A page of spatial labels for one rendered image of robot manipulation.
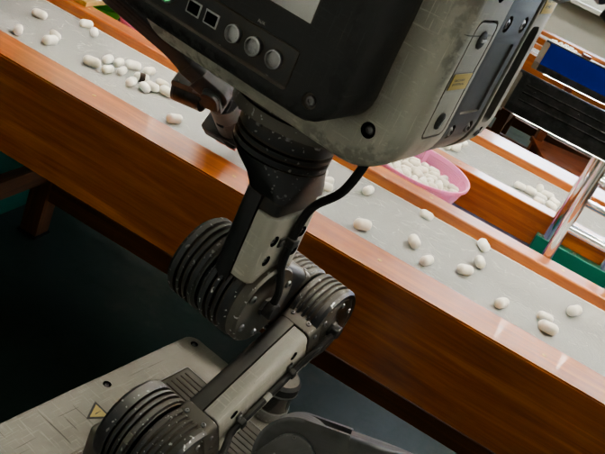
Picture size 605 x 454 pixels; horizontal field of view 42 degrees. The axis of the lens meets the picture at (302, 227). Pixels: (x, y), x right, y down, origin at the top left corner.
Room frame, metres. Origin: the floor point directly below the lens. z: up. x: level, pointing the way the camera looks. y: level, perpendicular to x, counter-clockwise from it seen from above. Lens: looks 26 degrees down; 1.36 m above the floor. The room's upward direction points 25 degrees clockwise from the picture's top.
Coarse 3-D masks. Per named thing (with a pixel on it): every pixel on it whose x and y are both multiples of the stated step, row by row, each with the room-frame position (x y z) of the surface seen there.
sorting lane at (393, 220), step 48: (0, 0) 1.68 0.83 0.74; (48, 48) 1.54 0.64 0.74; (96, 48) 1.66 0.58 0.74; (144, 96) 1.52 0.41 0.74; (384, 192) 1.60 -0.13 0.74; (384, 240) 1.37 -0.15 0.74; (432, 240) 1.47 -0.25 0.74; (480, 288) 1.35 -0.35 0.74; (528, 288) 1.45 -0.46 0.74; (576, 336) 1.34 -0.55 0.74
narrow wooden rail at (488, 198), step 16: (432, 160) 1.92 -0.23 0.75; (480, 176) 1.91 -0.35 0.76; (480, 192) 1.89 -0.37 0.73; (496, 192) 1.89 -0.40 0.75; (512, 192) 1.90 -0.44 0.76; (480, 208) 1.89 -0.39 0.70; (496, 208) 1.88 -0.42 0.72; (512, 208) 1.88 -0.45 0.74; (528, 208) 1.87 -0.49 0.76; (544, 208) 1.89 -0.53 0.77; (496, 224) 1.88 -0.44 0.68; (512, 224) 1.87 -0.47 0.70; (528, 224) 1.86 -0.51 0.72; (544, 224) 1.86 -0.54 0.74; (576, 224) 1.88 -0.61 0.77; (528, 240) 1.86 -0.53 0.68; (576, 240) 1.84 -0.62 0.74; (592, 256) 1.83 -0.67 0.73
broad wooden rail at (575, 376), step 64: (0, 64) 1.35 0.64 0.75; (0, 128) 1.34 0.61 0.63; (64, 128) 1.31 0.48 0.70; (128, 128) 1.29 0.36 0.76; (128, 192) 1.28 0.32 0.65; (192, 192) 1.25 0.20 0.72; (320, 256) 1.20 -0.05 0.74; (384, 256) 1.25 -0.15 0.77; (384, 320) 1.17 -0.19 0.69; (448, 320) 1.15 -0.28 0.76; (384, 384) 1.16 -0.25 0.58; (448, 384) 1.14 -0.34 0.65; (512, 384) 1.12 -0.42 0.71; (576, 384) 1.12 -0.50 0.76; (512, 448) 1.11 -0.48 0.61; (576, 448) 1.09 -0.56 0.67
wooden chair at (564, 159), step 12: (600, 108) 3.84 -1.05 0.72; (540, 132) 3.80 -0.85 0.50; (540, 144) 3.74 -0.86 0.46; (552, 144) 3.84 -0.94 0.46; (540, 156) 3.58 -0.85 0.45; (552, 156) 3.63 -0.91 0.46; (564, 156) 3.74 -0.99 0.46; (576, 156) 3.84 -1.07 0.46; (564, 168) 3.52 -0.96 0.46; (576, 168) 3.61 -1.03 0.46
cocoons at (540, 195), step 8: (456, 144) 2.11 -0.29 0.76; (464, 144) 2.15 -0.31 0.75; (520, 184) 2.02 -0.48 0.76; (528, 192) 2.02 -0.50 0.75; (536, 192) 2.02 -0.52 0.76; (544, 192) 2.05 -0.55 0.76; (536, 200) 1.97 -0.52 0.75; (544, 200) 1.97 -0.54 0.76; (552, 200) 2.02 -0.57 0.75; (552, 208) 1.97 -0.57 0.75
